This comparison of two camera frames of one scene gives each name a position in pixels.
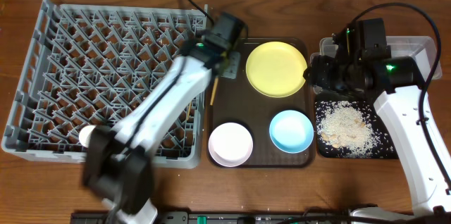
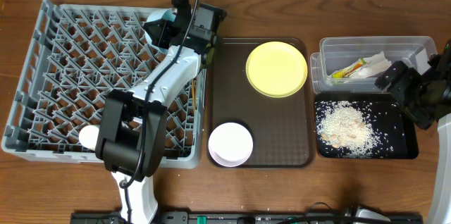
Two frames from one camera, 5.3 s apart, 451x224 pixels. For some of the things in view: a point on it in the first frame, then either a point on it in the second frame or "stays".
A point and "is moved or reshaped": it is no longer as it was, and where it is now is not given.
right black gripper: x=320 y=67 → x=409 y=76
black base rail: x=339 y=217 stays
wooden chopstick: x=213 y=92 is moved or reshaped
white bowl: x=230 y=144 stays
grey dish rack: x=87 y=64 stays
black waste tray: x=351 y=129 stays
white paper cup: x=84 y=134 stays
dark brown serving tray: x=236 y=101 stays
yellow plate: x=276 y=69 stays
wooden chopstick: x=189 y=112 is moved or reshaped
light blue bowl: x=291 y=132 → x=168 y=14
